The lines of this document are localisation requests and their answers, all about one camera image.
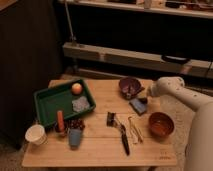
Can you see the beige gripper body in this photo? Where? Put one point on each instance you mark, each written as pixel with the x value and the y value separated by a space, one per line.
pixel 144 93

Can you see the black eraser block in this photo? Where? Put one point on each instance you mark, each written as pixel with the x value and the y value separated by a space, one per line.
pixel 143 100

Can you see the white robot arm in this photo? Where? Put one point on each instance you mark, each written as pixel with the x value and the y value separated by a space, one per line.
pixel 199 149

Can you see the purple bowl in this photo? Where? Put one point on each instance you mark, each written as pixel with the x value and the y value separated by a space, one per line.
pixel 129 87

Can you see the red bowl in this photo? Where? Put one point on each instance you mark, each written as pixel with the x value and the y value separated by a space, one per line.
pixel 160 124

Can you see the blue sponge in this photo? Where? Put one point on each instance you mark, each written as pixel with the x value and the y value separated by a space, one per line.
pixel 138 107

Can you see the grey metal shelf beam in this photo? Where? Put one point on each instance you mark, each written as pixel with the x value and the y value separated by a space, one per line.
pixel 136 59

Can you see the black binder clip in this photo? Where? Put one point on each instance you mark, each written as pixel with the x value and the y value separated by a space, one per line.
pixel 110 119

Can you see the yellow tongs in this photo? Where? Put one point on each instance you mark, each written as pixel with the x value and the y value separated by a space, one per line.
pixel 135 132

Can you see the clear crumpled plastic bag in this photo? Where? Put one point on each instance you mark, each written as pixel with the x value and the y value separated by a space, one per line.
pixel 80 104

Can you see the orange ball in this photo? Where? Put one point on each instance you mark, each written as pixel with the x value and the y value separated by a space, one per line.
pixel 76 88

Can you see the dark red grapes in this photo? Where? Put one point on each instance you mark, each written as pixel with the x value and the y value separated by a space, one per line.
pixel 76 124

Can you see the blue plastic cup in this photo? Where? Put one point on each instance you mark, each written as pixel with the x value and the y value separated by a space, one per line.
pixel 74 137

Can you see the green plastic tray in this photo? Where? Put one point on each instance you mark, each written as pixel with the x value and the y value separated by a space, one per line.
pixel 49 101

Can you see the white paper cup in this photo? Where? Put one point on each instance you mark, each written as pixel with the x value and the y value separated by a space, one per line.
pixel 36 134

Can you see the black handle on shelf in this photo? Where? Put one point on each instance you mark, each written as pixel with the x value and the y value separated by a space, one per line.
pixel 175 59

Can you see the black handled knife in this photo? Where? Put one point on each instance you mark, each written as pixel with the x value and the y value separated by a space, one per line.
pixel 124 138

